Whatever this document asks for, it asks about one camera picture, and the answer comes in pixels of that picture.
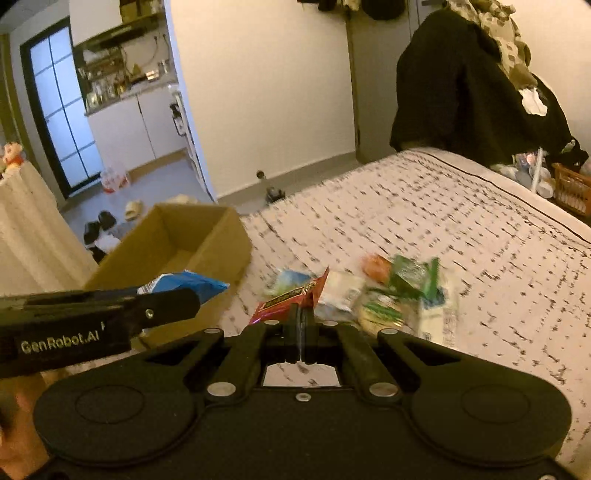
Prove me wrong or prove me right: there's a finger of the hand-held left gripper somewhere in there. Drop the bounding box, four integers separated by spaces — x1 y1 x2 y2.
107 287 202 331

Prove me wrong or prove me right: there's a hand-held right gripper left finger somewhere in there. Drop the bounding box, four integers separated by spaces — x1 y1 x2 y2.
139 306 302 403

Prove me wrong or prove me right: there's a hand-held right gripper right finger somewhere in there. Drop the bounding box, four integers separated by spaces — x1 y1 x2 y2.
302 306 468 403

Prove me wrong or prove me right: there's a red snack packet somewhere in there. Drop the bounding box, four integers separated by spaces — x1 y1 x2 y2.
249 267 330 326

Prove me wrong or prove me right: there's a brown cardboard box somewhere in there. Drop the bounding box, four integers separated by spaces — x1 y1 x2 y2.
84 203 253 349

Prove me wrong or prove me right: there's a green striped white snack packet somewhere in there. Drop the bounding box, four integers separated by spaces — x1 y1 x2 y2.
357 288 409 336

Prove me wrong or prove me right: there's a dark green snack packet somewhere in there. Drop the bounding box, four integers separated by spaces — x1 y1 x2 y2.
387 256 440 300

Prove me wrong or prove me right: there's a pale snack packet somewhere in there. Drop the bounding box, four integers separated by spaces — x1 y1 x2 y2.
414 276 459 348

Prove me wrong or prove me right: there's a person's left hand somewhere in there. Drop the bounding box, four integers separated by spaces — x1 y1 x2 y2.
0 383 51 469

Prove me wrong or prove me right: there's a light blue snack packet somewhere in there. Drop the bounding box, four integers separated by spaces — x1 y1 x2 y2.
263 270 315 297

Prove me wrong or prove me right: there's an orange snack packet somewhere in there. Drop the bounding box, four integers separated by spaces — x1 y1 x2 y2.
361 254 394 283

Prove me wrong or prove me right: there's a cream dotted cloth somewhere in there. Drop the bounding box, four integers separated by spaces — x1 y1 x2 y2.
0 161 100 297

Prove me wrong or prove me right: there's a red and white plastic bag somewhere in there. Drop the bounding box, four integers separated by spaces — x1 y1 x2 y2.
100 167 130 195

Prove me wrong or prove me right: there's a patterned white mattress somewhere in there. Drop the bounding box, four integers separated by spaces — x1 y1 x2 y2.
222 148 591 472

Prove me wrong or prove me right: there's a narrow white rack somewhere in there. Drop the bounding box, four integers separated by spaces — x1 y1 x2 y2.
168 85 205 186

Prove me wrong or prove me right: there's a white kitchen cabinet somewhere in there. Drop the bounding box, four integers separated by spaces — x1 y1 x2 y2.
85 83 190 169

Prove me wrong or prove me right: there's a toy figure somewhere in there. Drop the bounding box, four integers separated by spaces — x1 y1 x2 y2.
0 141 25 179

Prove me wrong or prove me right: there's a black framed glass door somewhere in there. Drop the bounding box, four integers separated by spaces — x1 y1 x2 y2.
19 32 103 200

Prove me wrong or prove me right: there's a grey room door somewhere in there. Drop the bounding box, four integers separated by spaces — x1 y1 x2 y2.
344 0 415 163

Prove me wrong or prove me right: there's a dark coat on chair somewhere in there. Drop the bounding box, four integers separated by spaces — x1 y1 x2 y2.
390 8 579 168

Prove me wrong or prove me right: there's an orange basket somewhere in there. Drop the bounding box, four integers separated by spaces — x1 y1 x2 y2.
551 162 591 219

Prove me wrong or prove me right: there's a white garment tag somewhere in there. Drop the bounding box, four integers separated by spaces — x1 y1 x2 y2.
519 86 549 116

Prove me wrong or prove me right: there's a camouflage garment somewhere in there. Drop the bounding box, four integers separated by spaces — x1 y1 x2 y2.
445 0 539 89

